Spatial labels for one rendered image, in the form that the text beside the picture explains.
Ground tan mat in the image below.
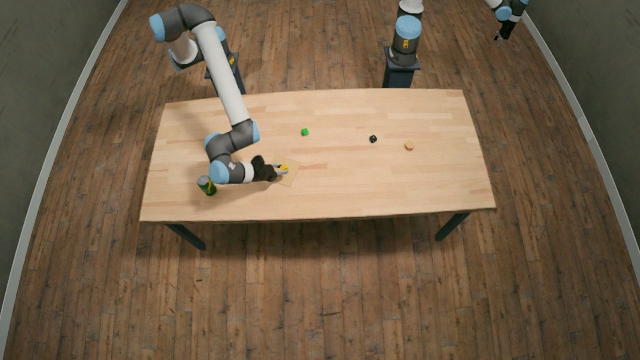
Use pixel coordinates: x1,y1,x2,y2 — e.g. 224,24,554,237
269,156,302,189

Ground green can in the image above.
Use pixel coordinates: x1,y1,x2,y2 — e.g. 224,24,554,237
196,173,218,198

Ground wooden table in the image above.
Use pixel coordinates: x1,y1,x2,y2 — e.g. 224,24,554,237
138,88,498,252

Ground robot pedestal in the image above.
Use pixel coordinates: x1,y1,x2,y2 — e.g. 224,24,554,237
203,49,247,98
381,47,422,90

